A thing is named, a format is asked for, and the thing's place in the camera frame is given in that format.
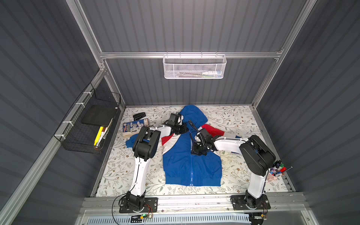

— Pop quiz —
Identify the blue red white hooded jacket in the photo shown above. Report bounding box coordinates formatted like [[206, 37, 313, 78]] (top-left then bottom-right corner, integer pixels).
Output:
[[125, 104, 248, 188]]

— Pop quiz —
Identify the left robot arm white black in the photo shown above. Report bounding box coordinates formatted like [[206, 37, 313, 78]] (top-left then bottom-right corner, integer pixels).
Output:
[[124, 113, 188, 211]]

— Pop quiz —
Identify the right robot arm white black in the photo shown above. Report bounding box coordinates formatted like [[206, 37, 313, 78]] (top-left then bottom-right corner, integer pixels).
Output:
[[190, 129, 276, 210]]

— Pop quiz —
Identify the black stapler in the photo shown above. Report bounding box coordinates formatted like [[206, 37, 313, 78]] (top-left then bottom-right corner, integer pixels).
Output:
[[133, 112, 146, 121]]

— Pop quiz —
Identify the white tube in mesh basket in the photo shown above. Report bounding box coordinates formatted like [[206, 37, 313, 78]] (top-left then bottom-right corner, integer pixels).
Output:
[[201, 70, 223, 78]]

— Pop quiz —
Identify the pink cup with markers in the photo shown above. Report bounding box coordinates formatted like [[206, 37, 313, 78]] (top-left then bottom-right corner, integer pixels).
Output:
[[267, 160, 293, 182]]

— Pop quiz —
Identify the black notebook in basket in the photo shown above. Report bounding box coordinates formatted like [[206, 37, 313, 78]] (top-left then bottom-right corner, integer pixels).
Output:
[[81, 105, 117, 127]]

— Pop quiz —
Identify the yellow highlighter marker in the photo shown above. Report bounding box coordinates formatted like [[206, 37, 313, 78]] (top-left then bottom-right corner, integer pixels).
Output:
[[94, 127, 104, 146]]

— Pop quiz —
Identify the white wire mesh basket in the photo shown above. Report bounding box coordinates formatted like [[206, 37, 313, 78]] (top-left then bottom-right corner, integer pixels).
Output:
[[163, 53, 227, 79]]

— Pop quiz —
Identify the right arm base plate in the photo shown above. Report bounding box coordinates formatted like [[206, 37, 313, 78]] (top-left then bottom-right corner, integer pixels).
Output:
[[230, 194, 271, 211]]

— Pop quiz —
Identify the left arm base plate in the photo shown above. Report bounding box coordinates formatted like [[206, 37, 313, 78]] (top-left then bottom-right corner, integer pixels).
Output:
[[119, 197, 158, 213]]

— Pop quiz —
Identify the white perforated cable tray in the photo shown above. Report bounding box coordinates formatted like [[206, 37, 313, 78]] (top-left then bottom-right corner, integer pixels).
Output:
[[84, 213, 251, 225]]

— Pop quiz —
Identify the black wire wall basket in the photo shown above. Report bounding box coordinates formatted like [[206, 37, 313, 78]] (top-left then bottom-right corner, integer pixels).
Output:
[[54, 85, 122, 154]]

